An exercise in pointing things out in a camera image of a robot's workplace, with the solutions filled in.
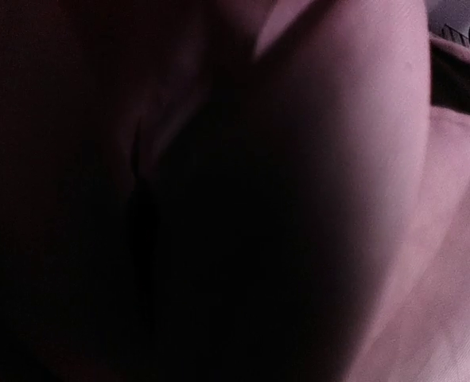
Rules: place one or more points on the pink umbrella black lining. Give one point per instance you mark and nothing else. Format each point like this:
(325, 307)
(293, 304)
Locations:
(232, 191)

